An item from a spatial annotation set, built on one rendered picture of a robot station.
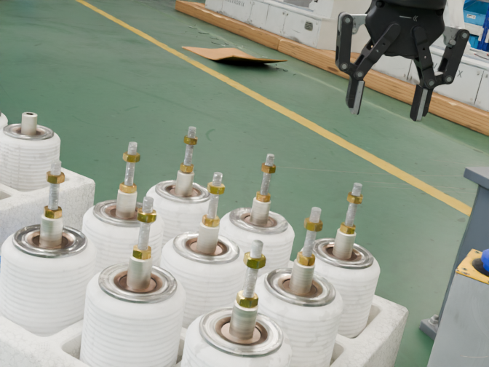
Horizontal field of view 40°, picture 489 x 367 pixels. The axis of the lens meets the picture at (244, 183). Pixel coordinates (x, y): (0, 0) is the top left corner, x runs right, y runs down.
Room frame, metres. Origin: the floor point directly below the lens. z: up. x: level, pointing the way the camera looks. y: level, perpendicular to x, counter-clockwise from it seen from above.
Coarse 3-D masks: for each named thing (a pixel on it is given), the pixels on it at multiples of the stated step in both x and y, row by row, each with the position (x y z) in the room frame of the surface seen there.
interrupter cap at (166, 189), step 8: (160, 184) 0.84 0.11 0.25; (168, 184) 0.85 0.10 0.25; (160, 192) 0.81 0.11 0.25; (168, 192) 0.82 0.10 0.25; (192, 192) 0.84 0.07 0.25; (200, 192) 0.84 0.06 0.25; (208, 192) 0.84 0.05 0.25; (176, 200) 0.80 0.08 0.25; (184, 200) 0.80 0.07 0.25; (192, 200) 0.80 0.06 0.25; (200, 200) 0.81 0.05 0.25
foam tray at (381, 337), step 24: (384, 312) 0.73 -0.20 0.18; (408, 312) 0.75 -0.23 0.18; (0, 336) 0.55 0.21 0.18; (24, 336) 0.56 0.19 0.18; (48, 336) 0.56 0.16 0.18; (72, 336) 0.57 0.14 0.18; (336, 336) 0.66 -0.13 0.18; (360, 336) 0.67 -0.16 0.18; (384, 336) 0.68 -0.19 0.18; (0, 360) 0.55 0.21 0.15; (24, 360) 0.53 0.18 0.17; (48, 360) 0.53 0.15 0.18; (72, 360) 0.53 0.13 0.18; (336, 360) 0.61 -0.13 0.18; (360, 360) 0.62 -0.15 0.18; (384, 360) 0.70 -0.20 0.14
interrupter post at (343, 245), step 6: (336, 234) 0.72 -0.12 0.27; (342, 234) 0.71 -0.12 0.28; (348, 234) 0.71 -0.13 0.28; (354, 234) 0.72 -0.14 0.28; (336, 240) 0.72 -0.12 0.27; (342, 240) 0.71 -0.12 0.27; (348, 240) 0.71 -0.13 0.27; (336, 246) 0.72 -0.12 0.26; (342, 246) 0.71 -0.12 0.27; (348, 246) 0.71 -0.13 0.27; (336, 252) 0.72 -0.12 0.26; (342, 252) 0.71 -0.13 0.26; (348, 252) 0.71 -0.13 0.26; (342, 258) 0.71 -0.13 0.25; (348, 258) 0.72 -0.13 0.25
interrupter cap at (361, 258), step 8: (320, 240) 0.75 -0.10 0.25; (328, 240) 0.75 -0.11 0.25; (320, 248) 0.72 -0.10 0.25; (328, 248) 0.73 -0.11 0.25; (360, 248) 0.74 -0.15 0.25; (320, 256) 0.70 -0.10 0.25; (328, 256) 0.70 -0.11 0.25; (336, 256) 0.71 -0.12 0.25; (352, 256) 0.72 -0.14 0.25; (360, 256) 0.72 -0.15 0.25; (368, 256) 0.72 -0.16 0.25; (336, 264) 0.69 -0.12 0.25; (344, 264) 0.69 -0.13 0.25; (352, 264) 0.69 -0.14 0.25; (360, 264) 0.70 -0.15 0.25; (368, 264) 0.70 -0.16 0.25
